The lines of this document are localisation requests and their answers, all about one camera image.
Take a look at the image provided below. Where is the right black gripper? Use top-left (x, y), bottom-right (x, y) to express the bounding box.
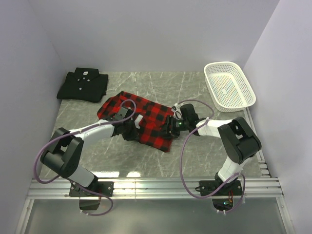
top-left (156, 115), bottom-right (189, 139)

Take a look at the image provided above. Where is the red black plaid shirt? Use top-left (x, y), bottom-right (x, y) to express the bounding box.
top-left (97, 91), bottom-right (174, 153)

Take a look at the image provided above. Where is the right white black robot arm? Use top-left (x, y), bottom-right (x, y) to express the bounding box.
top-left (159, 103), bottom-right (262, 195)

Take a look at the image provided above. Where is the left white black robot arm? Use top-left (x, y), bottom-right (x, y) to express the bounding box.
top-left (39, 107), bottom-right (137, 196)

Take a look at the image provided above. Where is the folded black button shirt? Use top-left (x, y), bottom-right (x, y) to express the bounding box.
top-left (57, 68), bottom-right (109, 103)

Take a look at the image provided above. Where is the white plastic mesh basket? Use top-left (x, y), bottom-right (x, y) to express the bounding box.
top-left (204, 61), bottom-right (256, 113)

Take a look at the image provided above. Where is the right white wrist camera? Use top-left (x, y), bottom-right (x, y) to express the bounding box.
top-left (172, 103), bottom-right (182, 119)

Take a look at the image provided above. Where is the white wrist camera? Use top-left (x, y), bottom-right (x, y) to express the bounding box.
top-left (172, 103), bottom-right (182, 119)
top-left (134, 114), bottom-right (143, 129)

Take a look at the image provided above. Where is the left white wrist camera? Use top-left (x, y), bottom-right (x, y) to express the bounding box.
top-left (134, 114), bottom-right (143, 129)

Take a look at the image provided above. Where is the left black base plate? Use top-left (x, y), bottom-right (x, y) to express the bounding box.
top-left (69, 181), bottom-right (114, 197)

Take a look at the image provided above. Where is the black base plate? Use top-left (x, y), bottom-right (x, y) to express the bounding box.
top-left (69, 181), bottom-right (114, 197)
top-left (195, 179), bottom-right (243, 196)

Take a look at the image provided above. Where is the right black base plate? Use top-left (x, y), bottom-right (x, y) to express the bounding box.
top-left (195, 179), bottom-right (243, 196)

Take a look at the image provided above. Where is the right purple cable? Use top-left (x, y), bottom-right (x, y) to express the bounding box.
top-left (180, 99), bottom-right (246, 214)

